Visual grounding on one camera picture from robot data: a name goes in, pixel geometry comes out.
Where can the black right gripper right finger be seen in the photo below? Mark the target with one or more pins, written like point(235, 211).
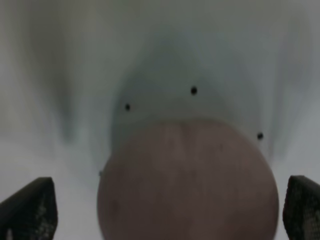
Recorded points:
point(301, 212)

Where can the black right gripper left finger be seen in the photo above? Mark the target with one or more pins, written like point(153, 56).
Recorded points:
point(31, 213)

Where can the pink peach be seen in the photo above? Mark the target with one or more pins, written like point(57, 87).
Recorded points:
point(192, 180)

